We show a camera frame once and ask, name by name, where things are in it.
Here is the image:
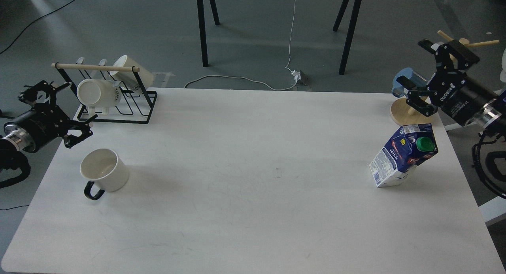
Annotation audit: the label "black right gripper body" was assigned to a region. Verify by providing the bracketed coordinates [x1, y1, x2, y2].
[429, 72, 499, 127]

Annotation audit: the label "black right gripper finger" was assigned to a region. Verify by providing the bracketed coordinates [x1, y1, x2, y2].
[418, 39, 480, 75]
[406, 86, 438, 117]

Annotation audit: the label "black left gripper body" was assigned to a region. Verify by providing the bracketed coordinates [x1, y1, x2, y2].
[3, 104, 70, 153]

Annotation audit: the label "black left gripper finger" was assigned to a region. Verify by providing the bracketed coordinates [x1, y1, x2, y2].
[18, 81, 72, 108]
[63, 114, 98, 149]

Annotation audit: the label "white mug black handle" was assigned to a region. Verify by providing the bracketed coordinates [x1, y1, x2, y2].
[80, 148, 130, 200]

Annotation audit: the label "blue milk carton green cap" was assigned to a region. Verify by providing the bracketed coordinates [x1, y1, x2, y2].
[369, 124, 438, 188]

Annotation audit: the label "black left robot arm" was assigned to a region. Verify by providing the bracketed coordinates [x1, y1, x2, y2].
[0, 81, 97, 188]

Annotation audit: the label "blue mug on tree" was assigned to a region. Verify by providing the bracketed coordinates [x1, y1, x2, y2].
[391, 67, 428, 98]

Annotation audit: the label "wooden mug tree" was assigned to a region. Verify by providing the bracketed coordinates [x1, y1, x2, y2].
[390, 30, 499, 126]

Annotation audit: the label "white mug on rack front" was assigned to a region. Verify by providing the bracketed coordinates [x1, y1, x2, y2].
[77, 78, 121, 108]

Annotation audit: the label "cream mug on rack back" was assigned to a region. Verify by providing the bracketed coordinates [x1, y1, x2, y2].
[110, 55, 154, 94]

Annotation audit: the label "white power adapter plug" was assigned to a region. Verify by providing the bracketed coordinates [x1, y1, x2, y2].
[291, 70, 309, 85]

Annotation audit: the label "black table legs right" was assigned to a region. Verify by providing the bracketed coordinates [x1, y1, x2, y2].
[332, 0, 362, 75]

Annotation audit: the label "black table legs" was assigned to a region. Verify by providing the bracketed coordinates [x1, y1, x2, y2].
[332, 0, 362, 75]
[196, 0, 220, 67]

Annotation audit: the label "black table legs left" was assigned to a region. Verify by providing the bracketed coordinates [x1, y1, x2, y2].
[196, 0, 220, 67]

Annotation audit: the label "black wire mug rack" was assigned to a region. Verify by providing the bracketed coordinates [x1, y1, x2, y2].
[52, 58, 157, 124]

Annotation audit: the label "black floor cable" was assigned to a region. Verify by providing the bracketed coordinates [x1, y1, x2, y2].
[0, 0, 149, 55]

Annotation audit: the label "white power cable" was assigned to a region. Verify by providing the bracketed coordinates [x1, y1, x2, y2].
[184, 0, 313, 91]

